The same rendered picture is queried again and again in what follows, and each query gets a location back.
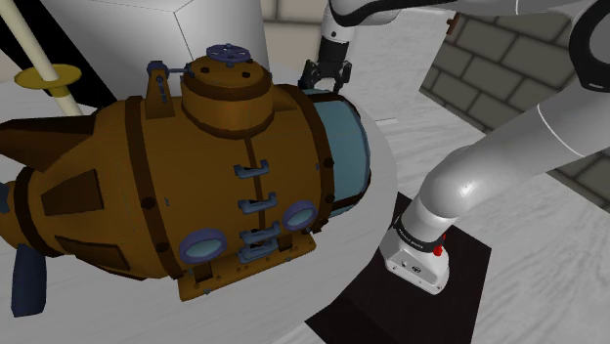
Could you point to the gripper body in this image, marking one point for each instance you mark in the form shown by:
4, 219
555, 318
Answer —
333, 50

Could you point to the brown toy submarine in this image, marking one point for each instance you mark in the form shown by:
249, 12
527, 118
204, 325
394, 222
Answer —
190, 181

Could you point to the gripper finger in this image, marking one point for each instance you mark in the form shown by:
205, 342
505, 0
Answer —
308, 77
343, 76

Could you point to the black robot stand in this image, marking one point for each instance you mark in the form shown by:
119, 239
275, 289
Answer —
381, 314

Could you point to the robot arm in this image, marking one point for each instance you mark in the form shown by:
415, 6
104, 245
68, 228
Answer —
481, 181

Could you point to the cream pole with yellow disc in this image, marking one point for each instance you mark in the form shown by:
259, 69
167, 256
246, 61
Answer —
39, 59

